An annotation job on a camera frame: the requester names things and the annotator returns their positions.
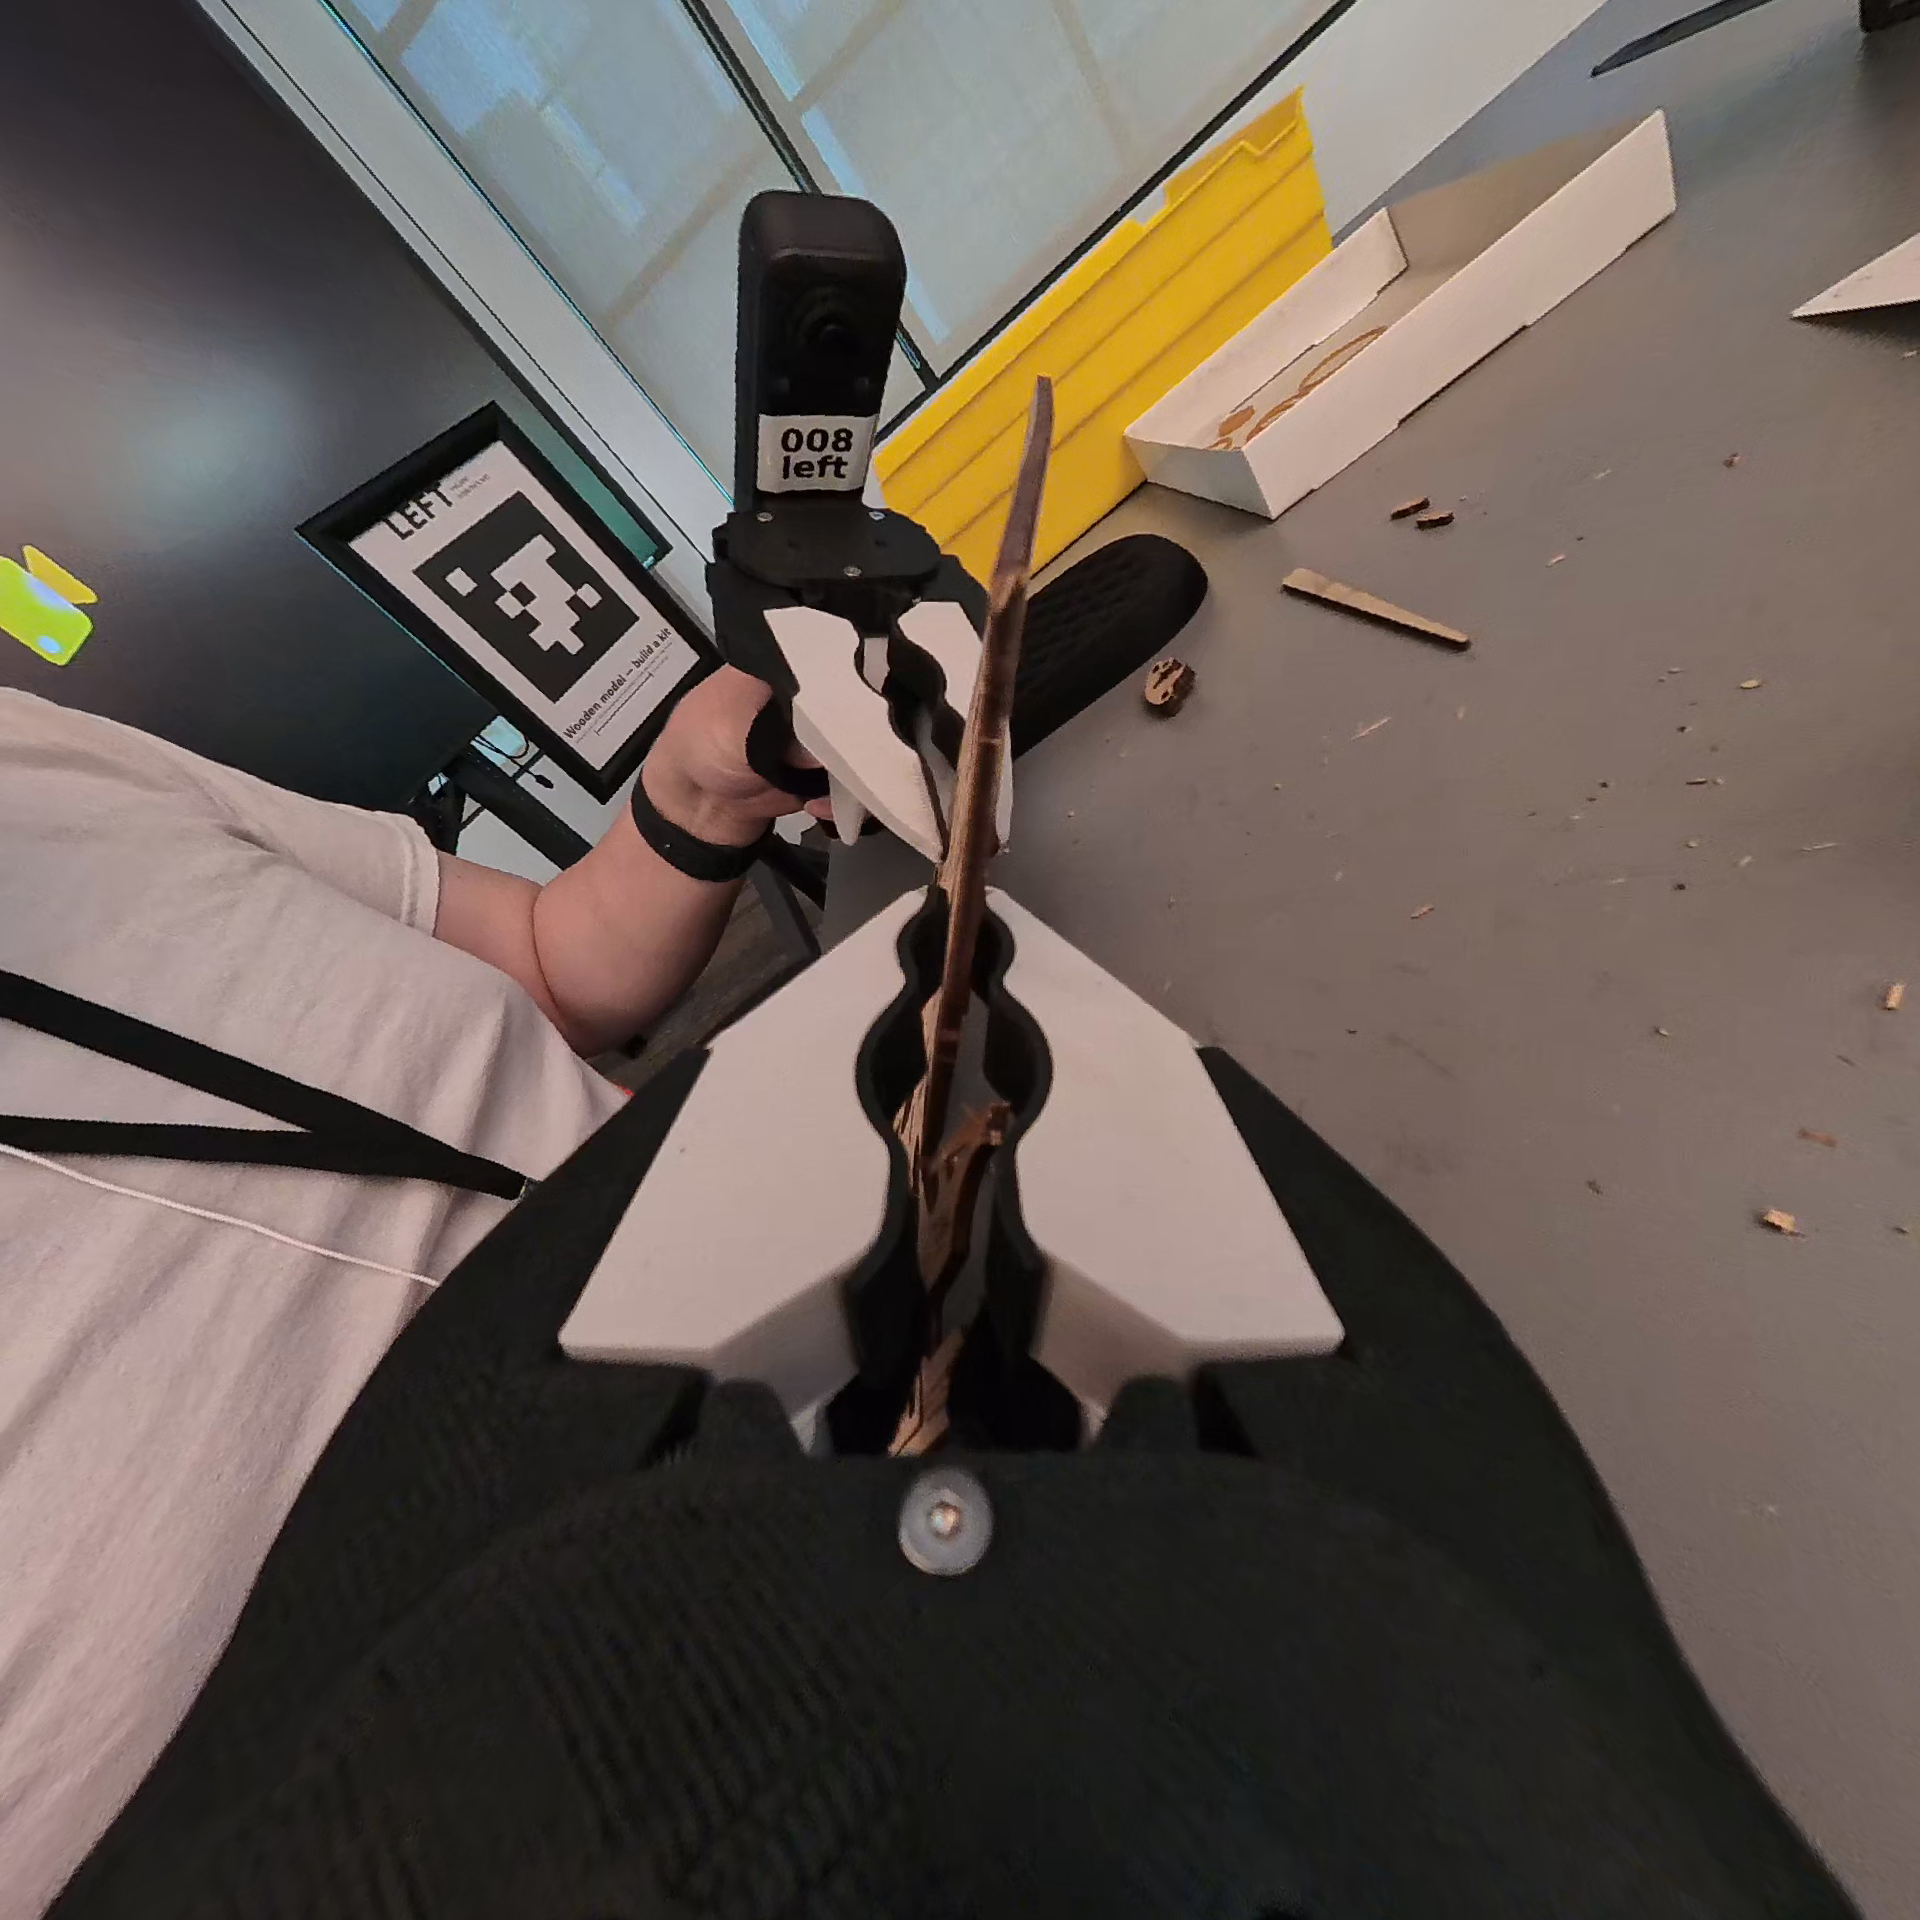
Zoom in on black easel stand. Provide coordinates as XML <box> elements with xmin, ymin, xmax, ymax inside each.
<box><xmin>404</xmin><ymin>721</ymin><xmax>601</xmax><ymax>873</ymax></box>

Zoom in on large glass window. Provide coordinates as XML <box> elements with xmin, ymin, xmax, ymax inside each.
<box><xmin>322</xmin><ymin>0</ymin><xmax>1354</xmax><ymax>378</ymax></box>

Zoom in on illustrated instruction booklet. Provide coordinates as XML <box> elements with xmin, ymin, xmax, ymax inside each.
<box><xmin>1792</xmin><ymin>232</ymin><xmax>1920</xmax><ymax>320</ymax></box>

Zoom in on long curved wooden model part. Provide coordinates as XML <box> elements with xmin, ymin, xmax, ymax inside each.
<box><xmin>1281</xmin><ymin>568</ymin><xmax>1474</xmax><ymax>651</ymax></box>

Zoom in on large dark wall screen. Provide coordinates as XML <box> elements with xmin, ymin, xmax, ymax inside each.
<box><xmin>0</xmin><ymin>0</ymin><xmax>669</xmax><ymax>818</ymax></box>

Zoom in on white cardboard tray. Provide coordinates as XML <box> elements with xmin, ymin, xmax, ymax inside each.
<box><xmin>1125</xmin><ymin>107</ymin><xmax>1678</xmax><ymax>520</ymax></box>

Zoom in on laser-cut wooden sheet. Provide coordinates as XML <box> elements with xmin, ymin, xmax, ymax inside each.
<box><xmin>884</xmin><ymin>374</ymin><xmax>1058</xmax><ymax>1460</ymax></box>

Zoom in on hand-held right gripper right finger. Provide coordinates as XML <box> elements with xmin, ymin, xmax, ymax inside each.
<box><xmin>987</xmin><ymin>890</ymin><xmax>1345</xmax><ymax>1444</ymax></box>

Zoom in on black table slot cover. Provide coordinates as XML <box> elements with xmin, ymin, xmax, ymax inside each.
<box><xmin>1592</xmin><ymin>0</ymin><xmax>1778</xmax><ymax>78</ymax></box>

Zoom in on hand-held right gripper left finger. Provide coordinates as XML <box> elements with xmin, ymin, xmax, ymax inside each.
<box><xmin>561</xmin><ymin>884</ymin><xmax>923</xmax><ymax>1451</ymax></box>

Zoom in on thin white cord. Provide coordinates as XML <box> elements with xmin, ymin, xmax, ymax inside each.
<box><xmin>0</xmin><ymin>1140</ymin><xmax>441</xmax><ymax>1289</ymax></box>

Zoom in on pile of rubber bands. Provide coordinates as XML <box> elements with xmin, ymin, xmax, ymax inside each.
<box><xmin>1212</xmin><ymin>328</ymin><xmax>1389</xmax><ymax>448</ymax></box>

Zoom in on person's left forearm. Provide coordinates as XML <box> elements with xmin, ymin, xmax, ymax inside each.
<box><xmin>435</xmin><ymin>840</ymin><xmax>753</xmax><ymax>1058</ymax></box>

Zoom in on black wristband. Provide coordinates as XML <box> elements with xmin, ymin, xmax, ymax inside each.
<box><xmin>632</xmin><ymin>768</ymin><xmax>760</xmax><ymax>884</ymax></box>

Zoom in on black ribbed wrist rest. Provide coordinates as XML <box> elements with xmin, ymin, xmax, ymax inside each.
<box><xmin>1013</xmin><ymin>532</ymin><xmax>1212</xmax><ymax>741</ymax></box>

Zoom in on person's white shirt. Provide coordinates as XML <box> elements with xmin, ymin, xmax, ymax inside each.
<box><xmin>0</xmin><ymin>688</ymin><xmax>634</xmax><ymax>1920</ymax></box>

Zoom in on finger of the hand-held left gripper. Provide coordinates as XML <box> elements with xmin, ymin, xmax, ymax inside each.
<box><xmin>882</xmin><ymin>604</ymin><xmax>987</xmax><ymax>754</ymax></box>
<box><xmin>766</xmin><ymin>604</ymin><xmax>954</xmax><ymax>865</ymax></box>

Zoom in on yellow plastic bin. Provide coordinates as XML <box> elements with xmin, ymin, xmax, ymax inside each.
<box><xmin>874</xmin><ymin>88</ymin><xmax>1338</xmax><ymax>618</ymax></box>

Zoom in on person's left hand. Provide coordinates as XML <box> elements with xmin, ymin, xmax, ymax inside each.
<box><xmin>652</xmin><ymin>664</ymin><xmax>836</xmax><ymax>837</ymax></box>

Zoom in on black framed marker sign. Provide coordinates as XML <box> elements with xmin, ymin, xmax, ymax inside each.
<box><xmin>298</xmin><ymin>402</ymin><xmax>723</xmax><ymax>805</ymax></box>

